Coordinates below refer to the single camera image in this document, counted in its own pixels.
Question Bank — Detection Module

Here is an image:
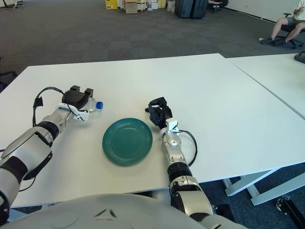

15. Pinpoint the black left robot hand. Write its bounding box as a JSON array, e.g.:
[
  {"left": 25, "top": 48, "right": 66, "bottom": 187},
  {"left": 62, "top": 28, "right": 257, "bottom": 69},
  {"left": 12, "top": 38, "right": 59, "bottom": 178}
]
[{"left": 61, "top": 85, "right": 95, "bottom": 113}]

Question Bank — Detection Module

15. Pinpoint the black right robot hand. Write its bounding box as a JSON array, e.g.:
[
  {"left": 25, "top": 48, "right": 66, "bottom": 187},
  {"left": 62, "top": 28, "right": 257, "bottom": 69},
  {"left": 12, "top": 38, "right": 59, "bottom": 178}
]
[{"left": 144, "top": 96, "right": 173, "bottom": 129}]

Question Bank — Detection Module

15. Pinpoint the clear plastic bottle blue cap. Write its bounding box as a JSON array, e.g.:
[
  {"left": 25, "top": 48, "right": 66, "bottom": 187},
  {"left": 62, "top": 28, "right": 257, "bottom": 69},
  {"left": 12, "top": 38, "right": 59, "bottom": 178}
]
[{"left": 83, "top": 96, "right": 105, "bottom": 113}]

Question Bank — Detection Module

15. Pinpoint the green round plate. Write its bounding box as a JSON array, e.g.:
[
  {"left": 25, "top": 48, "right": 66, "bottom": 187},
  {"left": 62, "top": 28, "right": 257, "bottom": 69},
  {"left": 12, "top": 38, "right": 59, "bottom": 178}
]
[{"left": 102, "top": 117, "right": 153, "bottom": 166}]

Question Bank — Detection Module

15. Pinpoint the black office chair with armrest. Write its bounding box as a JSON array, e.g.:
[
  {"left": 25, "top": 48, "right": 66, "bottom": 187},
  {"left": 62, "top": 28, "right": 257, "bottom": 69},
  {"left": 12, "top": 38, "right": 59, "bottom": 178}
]
[{"left": 0, "top": 71, "right": 17, "bottom": 93}]

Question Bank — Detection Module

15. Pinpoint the yellow cardboard box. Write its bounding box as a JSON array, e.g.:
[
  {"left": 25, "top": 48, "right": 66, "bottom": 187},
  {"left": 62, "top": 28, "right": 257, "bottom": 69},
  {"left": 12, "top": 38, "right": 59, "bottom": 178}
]
[{"left": 105, "top": 0, "right": 119, "bottom": 10}]

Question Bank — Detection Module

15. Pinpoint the brown cardboard box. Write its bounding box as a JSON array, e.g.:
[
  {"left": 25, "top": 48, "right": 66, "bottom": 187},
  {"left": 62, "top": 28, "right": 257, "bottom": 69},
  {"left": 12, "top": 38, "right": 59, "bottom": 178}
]
[{"left": 124, "top": 0, "right": 139, "bottom": 14}]

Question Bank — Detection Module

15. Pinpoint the pile of pale cartons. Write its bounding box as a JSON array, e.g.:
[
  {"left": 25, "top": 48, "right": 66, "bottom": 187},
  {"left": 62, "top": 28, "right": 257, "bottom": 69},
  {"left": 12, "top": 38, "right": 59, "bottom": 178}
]
[{"left": 138, "top": 0, "right": 168, "bottom": 11}]

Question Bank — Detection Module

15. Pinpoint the white chair base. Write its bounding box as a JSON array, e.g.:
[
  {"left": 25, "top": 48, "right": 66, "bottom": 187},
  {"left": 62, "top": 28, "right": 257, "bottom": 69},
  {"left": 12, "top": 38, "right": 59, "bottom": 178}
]
[{"left": 0, "top": 0, "right": 24, "bottom": 9}]

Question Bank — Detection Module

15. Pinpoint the grey robot torso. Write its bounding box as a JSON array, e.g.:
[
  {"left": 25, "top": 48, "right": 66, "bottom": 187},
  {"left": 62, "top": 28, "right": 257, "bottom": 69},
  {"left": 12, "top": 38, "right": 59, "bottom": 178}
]
[{"left": 0, "top": 193, "right": 248, "bottom": 229}]

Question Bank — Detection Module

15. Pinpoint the black office chair far away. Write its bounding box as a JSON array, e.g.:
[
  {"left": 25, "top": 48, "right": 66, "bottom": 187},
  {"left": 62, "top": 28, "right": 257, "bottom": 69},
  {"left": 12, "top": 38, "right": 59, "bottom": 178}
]
[{"left": 208, "top": 0, "right": 229, "bottom": 14}]

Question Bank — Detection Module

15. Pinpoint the seated person in shorts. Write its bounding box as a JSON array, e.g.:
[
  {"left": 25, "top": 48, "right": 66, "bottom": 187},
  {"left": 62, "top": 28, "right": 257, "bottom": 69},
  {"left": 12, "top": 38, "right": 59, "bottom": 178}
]
[{"left": 261, "top": 0, "right": 305, "bottom": 45}]

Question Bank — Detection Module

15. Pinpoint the black office chair under person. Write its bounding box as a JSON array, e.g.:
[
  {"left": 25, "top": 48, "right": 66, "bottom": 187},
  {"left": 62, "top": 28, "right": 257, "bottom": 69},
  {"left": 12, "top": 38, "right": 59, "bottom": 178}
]
[{"left": 274, "top": 13, "right": 305, "bottom": 50}]

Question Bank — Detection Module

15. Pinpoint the black wheeled stand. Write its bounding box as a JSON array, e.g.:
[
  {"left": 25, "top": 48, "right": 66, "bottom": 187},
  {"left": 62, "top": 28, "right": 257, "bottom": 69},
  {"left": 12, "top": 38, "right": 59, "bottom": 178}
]
[{"left": 275, "top": 194, "right": 305, "bottom": 224}]

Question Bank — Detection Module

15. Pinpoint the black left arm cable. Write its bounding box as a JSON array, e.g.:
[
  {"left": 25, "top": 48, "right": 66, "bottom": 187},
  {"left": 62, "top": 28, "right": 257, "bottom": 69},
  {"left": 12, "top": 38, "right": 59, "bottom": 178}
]
[{"left": 32, "top": 86, "right": 79, "bottom": 127}]

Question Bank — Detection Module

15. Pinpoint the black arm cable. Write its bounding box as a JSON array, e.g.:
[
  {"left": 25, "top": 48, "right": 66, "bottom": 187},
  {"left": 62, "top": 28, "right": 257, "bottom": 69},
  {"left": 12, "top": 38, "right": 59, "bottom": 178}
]
[
  {"left": 178, "top": 130, "right": 198, "bottom": 167},
  {"left": 32, "top": 86, "right": 79, "bottom": 127}
]

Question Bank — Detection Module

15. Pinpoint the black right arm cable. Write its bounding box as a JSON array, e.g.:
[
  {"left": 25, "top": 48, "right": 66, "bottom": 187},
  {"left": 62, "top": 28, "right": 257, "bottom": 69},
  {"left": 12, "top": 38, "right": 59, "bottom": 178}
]
[{"left": 178, "top": 130, "right": 198, "bottom": 167}]

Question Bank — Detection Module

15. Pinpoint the white table frame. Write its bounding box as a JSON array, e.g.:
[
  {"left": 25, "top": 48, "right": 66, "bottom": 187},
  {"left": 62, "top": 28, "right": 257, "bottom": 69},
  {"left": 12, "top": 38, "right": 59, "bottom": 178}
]
[
  {"left": 222, "top": 168, "right": 281, "bottom": 197},
  {"left": 246, "top": 170, "right": 305, "bottom": 206}
]

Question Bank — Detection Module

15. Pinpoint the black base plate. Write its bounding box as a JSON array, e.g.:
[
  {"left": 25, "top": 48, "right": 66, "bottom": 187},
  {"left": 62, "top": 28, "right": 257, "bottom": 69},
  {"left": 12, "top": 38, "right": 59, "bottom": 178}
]
[{"left": 211, "top": 204, "right": 235, "bottom": 221}]

